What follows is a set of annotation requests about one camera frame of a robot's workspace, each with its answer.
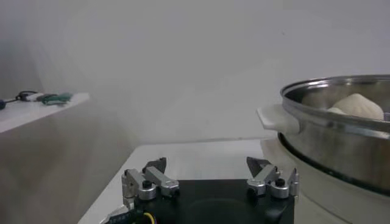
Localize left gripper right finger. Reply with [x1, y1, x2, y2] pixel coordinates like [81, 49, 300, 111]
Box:
[246, 156, 300, 200]

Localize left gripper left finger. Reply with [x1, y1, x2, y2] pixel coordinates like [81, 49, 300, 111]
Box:
[121, 156, 181, 202]

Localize white steamed baozi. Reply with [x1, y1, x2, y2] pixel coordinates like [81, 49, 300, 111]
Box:
[327, 93, 385, 121]

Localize stainless steel steamer basket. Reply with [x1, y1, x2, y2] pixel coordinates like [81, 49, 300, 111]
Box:
[257, 74, 390, 196]

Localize white electric cooker base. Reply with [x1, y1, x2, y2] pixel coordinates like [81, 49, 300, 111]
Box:
[260, 138, 390, 224]

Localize white side table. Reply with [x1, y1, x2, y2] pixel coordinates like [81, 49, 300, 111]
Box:
[0, 93, 91, 135]

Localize black headphones with cable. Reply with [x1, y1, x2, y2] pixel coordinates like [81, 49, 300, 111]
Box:
[3, 90, 39, 103]

